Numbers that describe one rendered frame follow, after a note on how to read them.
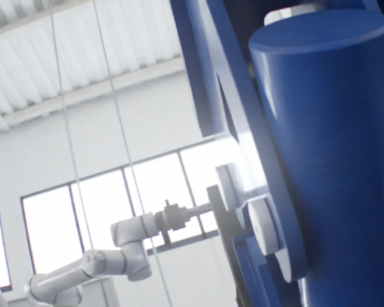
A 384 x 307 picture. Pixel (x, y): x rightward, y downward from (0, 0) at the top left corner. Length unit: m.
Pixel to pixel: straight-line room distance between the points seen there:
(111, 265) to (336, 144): 1.07
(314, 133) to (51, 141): 10.58
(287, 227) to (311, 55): 0.28
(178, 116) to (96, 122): 1.67
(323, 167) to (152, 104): 10.31
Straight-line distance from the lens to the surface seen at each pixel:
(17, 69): 10.30
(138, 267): 1.81
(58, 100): 11.10
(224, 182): 1.52
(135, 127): 10.92
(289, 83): 0.81
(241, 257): 1.70
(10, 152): 11.59
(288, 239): 0.89
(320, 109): 0.81
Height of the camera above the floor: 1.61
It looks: 27 degrees up
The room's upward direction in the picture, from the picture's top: 18 degrees counter-clockwise
